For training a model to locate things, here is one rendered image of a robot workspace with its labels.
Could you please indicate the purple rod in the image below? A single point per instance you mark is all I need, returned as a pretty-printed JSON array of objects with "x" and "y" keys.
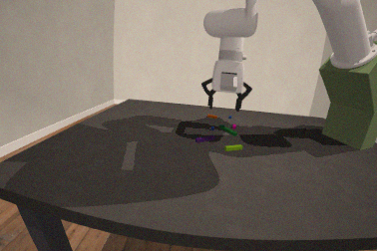
[{"x": 205, "y": 138}]

